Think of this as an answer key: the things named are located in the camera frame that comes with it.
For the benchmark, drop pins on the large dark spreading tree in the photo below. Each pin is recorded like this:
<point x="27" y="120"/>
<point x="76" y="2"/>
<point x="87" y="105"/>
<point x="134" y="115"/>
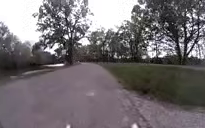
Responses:
<point x="181" y="46"/>

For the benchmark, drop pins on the grey asphalt path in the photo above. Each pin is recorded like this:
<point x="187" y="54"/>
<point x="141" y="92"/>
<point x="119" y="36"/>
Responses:
<point x="76" y="96"/>

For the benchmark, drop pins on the grey gravel side path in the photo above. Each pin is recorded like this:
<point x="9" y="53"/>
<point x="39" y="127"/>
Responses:
<point x="176" y="118"/>

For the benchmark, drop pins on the dark bushes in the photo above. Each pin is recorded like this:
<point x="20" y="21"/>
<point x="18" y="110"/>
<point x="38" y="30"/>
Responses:
<point x="10" y="56"/>

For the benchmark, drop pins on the large tree with sign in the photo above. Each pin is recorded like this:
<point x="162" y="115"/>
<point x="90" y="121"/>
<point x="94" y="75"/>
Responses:
<point x="70" y="46"/>

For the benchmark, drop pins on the row of trees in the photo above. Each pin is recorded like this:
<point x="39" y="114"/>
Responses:
<point x="123" y="48"/>

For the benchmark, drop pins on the robot's own part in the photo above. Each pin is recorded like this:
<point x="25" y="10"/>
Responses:
<point x="68" y="126"/>
<point x="134" y="126"/>

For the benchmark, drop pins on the green grass field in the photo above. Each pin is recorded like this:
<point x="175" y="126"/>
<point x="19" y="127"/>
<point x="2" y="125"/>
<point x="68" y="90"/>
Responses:
<point x="170" y="80"/>

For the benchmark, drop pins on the dark grass verge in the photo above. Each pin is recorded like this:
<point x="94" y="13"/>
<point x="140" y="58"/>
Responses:
<point x="5" y="75"/>

